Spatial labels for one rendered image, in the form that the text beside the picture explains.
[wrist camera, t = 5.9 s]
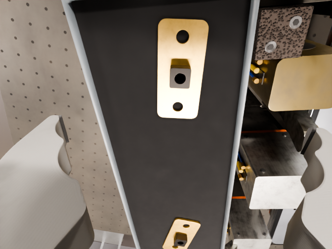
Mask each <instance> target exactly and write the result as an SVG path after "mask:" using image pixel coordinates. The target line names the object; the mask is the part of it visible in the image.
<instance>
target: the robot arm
mask: <svg viewBox="0 0 332 249"><path fill-rule="evenodd" d="M68 142H69V139H68V135H67V132H66V129H65V125H64V122H63V118H62V115H59V116H58V115H52V116H49V117H48V118H47V119H45V120H44V121H43V122H42V123H41V124H39V125H38V126H37V127H36V128H34V129H33V130H32V131H31V132H30V133H28V134H27V135H26V136H25V137H23V138H22V139H21V140H20V141H19V142H17V143H16V144H15V145H14V146H13V147H12V148H11V149H10V150H9V151H8V152H7V153H6V154H5V155H4V156H3V157H2V158H1V159H0V249H89V248H90V247H91V245H92V243H93V241H94V230H93V227H92V224H91V220H90V217H89V213H88V210H87V206H86V203H85V200H84V197H83V193H82V190H81V186H80V183H79V182H78V181H77V180H76V179H74V178H71V177H70V176H69V174H70V172H71V170H72V167H71V163H70V160H69V157H68V153H67V150H66V147H65V146H66V144H67V143H68ZM300 154H302V155H303V156H304V158H305V160H306V162H307V165H308V166H307V168H306V170H305V172H304V173H303V175H302V177H301V179H300V182H301V184H302V185H303V187H304V189H305V192H306V195H305V196H304V198H303V200H302V201H301V203H300V204H299V206H298V208H297V209H296V211H295V213H294V214H293V216H292V218H291V219H290V221H289V222H288V225H287V230H286V234H285V238H284V243H283V249H332V134H331V133H330V132H329V131H327V130H326V129H324V128H316V127H311V128H308V130H307V132H306V134H305V137H304V141H303V145H302V149H301V152H300Z"/></svg>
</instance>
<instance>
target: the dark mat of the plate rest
mask: <svg viewBox="0 0 332 249"><path fill-rule="evenodd" d="M250 1H251V0H77V1H72V6H73V10H74V13H75V17H76V20H77V24H78V27H79V31H80V35H81V38H82V41H83V46H84V49H85V53H86V56H87V60H88V63H89V67H90V70H91V74H92V78H93V81H94V85H95V88H96V92H97V95H98V99H99V103H100V106H101V110H102V113H103V117H104V120H105V124H106V127H107V131H108V134H109V138H110V141H111V145H112V148H113V152H114V155H115V159H116V163H117V166H118V170H119V173H120V177H121V180H122V184H123V187H124V192H125V195H126V199H127V202H128V206H129V210H130V213H131V217H132V220H133V224H134V227H135V230H136V234H137V238H138V241H139V245H140V248H141V249H164V248H163V243H164V241H165V239H166V237H167V235H168V233H169V230H170V228H171V226H172V224H173V222H174V220H175V219H176V218H184V219H190V220H194V221H198V222H200V224H201V225H200V227H199V229H198V231H197V232H196V234H195V236H194V237H193V239H192V241H191V242H190V244H189V246H188V247H187V249H220V247H221V238H222V230H223V222H224V215H225V206H226V198H227V190H228V182H229V174H230V166H231V158H232V150H233V142H234V134H235V126H236V117H237V109H238V102H239V93H240V85H241V77H242V69H243V61H244V53H245V45H246V37H247V29H248V21H249V10H250ZM165 18H171V19H197V20H204V21H206V22H207V24H208V36H207V46H206V54H205V61H204V69H203V77H202V84H201V92H200V99H199V107H198V114H197V116H196V117H195V118H192V119H185V118H165V117H160V116H159V115H158V112H157V105H158V24H159V22H160V21H161V20H162V19H165Z"/></svg>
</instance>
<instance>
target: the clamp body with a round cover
mask: <svg viewBox="0 0 332 249"><path fill-rule="evenodd" d="M248 84H249V86H250V87H251V88H252V89H253V90H254V92H255V93H256V94H257V95H258V96H259V98H260V99H261V100H262V101H263V102H264V103H265V105H266V106H267V107H268V108H269V109H270V110H271V111H294V110H315V109H330V108H332V47H331V46H327V45H324V44H321V43H318V42H314V41H310V40H307V39H305V43H304V46H303V50H302V54H301V56H300V57H299V58H285V59H270V60H253V59H251V65H250V72H249V81H248Z"/></svg>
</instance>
